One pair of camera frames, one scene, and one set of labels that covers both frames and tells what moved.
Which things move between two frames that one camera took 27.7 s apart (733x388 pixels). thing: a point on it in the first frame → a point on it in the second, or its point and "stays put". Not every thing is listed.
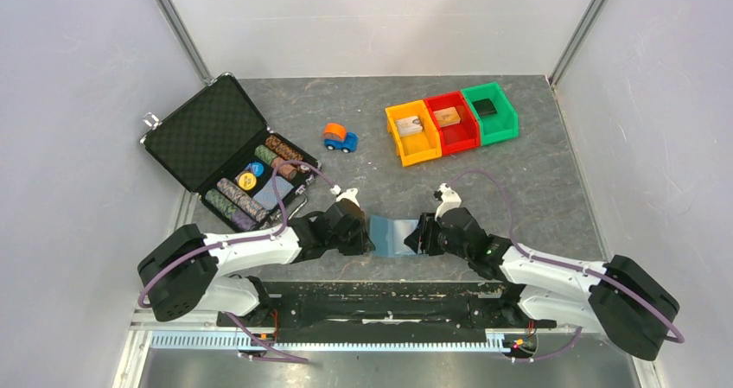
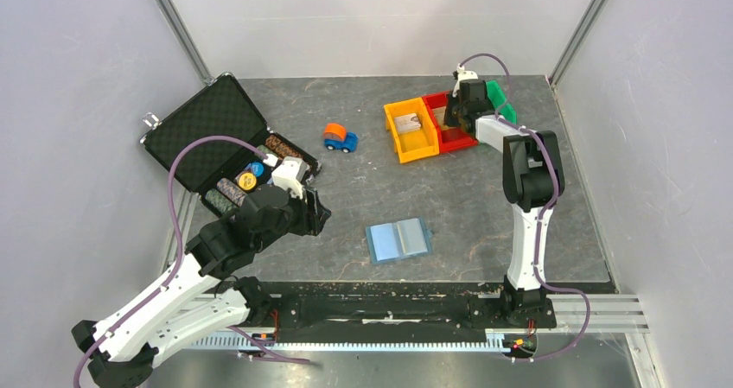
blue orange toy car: (335, 136) stays put
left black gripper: (363, 244) → (315, 207)
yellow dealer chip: (247, 181) stays put
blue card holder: (388, 236) stays put
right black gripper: (422, 237) → (449, 119)
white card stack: (409, 125) stays put
